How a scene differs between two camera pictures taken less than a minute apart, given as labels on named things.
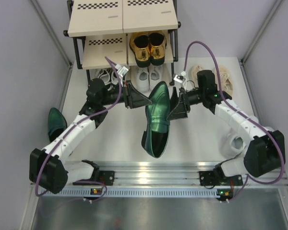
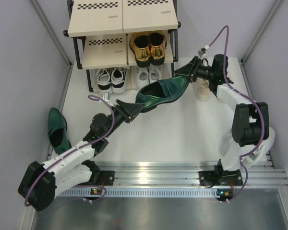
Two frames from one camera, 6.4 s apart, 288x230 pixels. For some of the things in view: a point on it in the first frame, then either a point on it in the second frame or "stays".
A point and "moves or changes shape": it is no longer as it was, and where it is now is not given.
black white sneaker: [114, 79] stays
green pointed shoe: [56, 123] stays
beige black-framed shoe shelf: [102, 28] stays
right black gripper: [179, 107] -> [190, 69]
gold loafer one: [158, 43] stays
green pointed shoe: [155, 137] moves or changes shape
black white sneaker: [104, 74] stays
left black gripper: [133, 98] -> [128, 111]
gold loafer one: [139, 44] stays
